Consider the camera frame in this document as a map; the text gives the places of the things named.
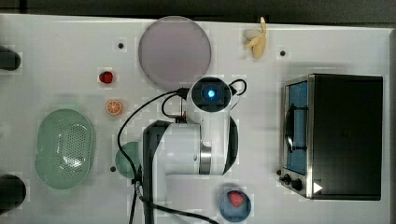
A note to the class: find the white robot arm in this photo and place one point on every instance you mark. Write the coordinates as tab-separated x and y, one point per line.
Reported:
205	144

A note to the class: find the small red toy fruit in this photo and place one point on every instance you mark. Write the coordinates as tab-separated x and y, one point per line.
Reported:
106	77

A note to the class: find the black post upper left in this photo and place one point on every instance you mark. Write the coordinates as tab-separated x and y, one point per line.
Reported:
9	59

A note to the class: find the green mug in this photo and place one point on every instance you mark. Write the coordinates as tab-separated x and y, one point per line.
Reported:
122	164

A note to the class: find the round grey plate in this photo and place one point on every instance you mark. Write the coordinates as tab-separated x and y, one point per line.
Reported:
173	52

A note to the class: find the orange slice toy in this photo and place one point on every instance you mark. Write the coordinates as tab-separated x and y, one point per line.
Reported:
113	107

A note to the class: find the red toy strawberry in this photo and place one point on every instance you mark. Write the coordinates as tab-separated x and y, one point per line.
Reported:
236	198

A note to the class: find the black post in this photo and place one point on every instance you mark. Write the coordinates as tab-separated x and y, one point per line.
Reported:
12	193
9	59

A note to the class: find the silver black toaster oven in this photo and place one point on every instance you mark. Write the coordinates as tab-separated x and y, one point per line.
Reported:
332	137

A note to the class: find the green plastic strainer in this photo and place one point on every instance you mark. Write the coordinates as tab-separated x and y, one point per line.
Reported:
64	149

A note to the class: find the black post lower left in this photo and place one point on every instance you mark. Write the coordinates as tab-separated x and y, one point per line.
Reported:
12	193

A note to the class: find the peeled banana toy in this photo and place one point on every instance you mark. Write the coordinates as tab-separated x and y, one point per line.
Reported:
256	39

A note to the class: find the blue bowl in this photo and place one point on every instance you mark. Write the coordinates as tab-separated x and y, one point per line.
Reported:
234	214

